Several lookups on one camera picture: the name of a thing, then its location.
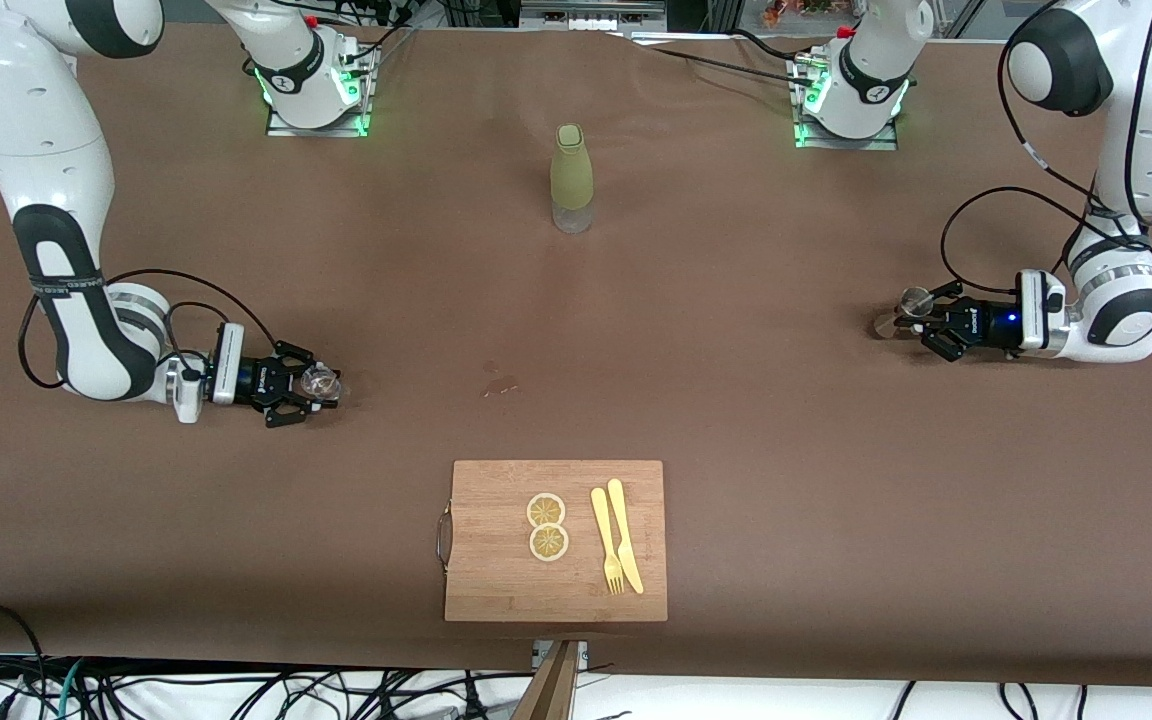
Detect brown paper table cover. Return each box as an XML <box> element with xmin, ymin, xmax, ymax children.
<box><xmin>0</xmin><ymin>18</ymin><xmax>1152</xmax><ymax>691</ymax></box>

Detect metal double jigger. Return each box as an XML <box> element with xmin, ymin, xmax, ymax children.
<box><xmin>872</xmin><ymin>286</ymin><xmax>933</xmax><ymax>340</ymax></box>

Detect small clear glass cup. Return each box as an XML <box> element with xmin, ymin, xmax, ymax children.
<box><xmin>298</xmin><ymin>364</ymin><xmax>343</xmax><ymax>407</ymax></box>

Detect yellow plastic knife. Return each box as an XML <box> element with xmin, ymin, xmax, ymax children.
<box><xmin>607</xmin><ymin>479</ymin><xmax>645</xmax><ymax>595</ymax></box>

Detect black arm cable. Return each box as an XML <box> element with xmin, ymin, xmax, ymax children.
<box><xmin>17</xmin><ymin>267</ymin><xmax>279</xmax><ymax>393</ymax></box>
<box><xmin>940</xmin><ymin>0</ymin><xmax>1152</xmax><ymax>303</ymax></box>

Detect orange background items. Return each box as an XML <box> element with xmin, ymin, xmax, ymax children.
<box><xmin>764</xmin><ymin>0</ymin><xmax>859</xmax><ymax>27</ymax></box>

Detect black cable on table cover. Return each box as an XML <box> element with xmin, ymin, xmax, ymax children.
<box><xmin>626</xmin><ymin>28</ymin><xmax>822</xmax><ymax>91</ymax></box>

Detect grey background device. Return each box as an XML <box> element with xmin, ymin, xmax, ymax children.
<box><xmin>521</xmin><ymin>0</ymin><xmax>667</xmax><ymax>32</ymax></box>

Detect wooden post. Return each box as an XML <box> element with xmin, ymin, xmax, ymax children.
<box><xmin>511</xmin><ymin>641</ymin><xmax>579</xmax><ymax>720</ymax></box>

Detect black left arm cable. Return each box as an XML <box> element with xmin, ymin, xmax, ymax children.
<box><xmin>940</xmin><ymin>0</ymin><xmax>1152</xmax><ymax>303</ymax></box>

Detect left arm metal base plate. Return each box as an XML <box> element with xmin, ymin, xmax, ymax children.
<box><xmin>793</xmin><ymin>55</ymin><xmax>900</xmax><ymax>152</ymax></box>

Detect green frosted bottle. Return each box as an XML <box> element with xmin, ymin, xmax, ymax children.
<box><xmin>550</xmin><ymin>124</ymin><xmax>597</xmax><ymax>234</ymax></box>

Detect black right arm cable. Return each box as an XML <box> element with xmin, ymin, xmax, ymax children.
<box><xmin>17</xmin><ymin>267</ymin><xmax>279</xmax><ymax>393</ymax></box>

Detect wooden cutting board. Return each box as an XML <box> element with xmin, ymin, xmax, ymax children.
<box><xmin>436</xmin><ymin>460</ymin><xmax>668</xmax><ymax>623</ymax></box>

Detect teal floor cable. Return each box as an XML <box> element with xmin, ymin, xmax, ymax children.
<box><xmin>54</xmin><ymin>658</ymin><xmax>87</xmax><ymax>720</ymax></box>

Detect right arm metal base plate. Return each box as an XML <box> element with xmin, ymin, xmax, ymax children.
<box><xmin>266</xmin><ymin>40</ymin><xmax>374</xmax><ymax>139</ymax></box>

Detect yellow plastic fork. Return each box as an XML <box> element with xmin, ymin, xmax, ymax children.
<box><xmin>591</xmin><ymin>487</ymin><xmax>627</xmax><ymax>596</ymax></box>

